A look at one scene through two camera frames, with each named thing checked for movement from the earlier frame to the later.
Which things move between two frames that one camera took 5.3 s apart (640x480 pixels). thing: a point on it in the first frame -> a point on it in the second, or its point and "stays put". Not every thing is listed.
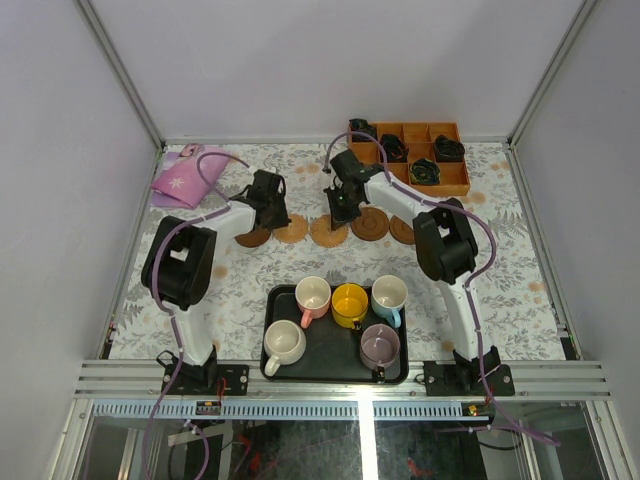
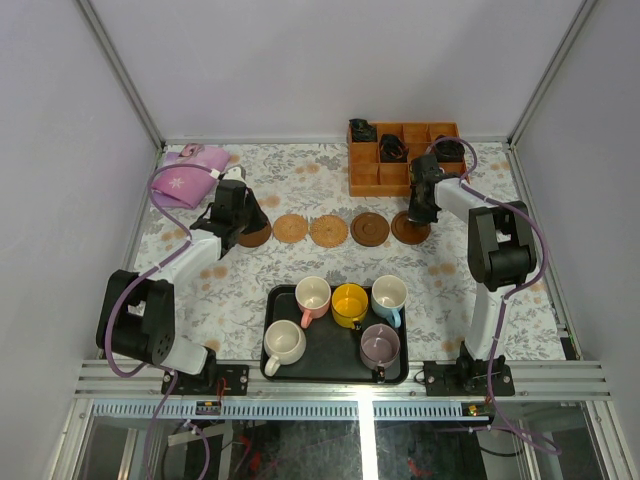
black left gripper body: x=273 y=214 -> x=251 y=216
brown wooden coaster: x=255 y=238 stays put
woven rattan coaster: x=322 y=233 stays put
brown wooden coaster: x=402 y=231 stays put
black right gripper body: x=341 y=205 -> x=423 y=212
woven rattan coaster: x=296 y=230 stays put
